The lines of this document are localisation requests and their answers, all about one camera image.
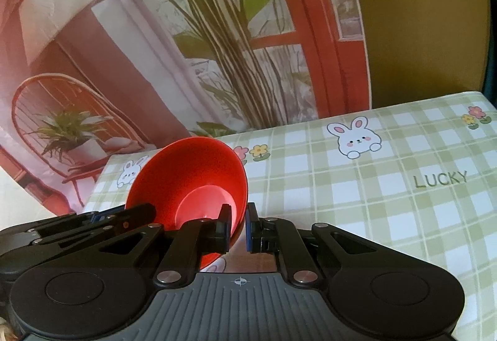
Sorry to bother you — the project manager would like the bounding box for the red plastic bowl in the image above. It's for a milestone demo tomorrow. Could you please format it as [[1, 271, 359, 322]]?
[[125, 137, 249, 269]]

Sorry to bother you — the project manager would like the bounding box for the green plaid bunny tablecloth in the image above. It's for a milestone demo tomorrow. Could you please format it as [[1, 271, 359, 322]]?
[[82, 91, 497, 341]]

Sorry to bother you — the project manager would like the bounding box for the printed fabric backdrop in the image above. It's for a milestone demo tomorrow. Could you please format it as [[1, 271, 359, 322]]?
[[1, 0, 372, 215]]

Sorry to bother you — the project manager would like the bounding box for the teal curtain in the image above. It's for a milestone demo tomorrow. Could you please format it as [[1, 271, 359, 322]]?
[[483, 0, 497, 106]]

